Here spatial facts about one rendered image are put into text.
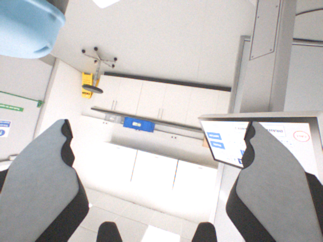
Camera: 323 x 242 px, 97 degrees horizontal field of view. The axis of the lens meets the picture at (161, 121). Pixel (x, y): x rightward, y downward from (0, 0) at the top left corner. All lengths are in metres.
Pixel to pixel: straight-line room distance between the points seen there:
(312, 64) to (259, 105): 1.16
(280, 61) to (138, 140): 3.19
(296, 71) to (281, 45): 0.92
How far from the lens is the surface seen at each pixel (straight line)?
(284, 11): 1.03
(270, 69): 0.87
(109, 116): 3.51
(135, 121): 3.09
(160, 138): 3.48
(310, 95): 1.82
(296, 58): 1.89
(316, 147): 0.66
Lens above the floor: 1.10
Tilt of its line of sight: 5 degrees down
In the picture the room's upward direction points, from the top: 168 degrees counter-clockwise
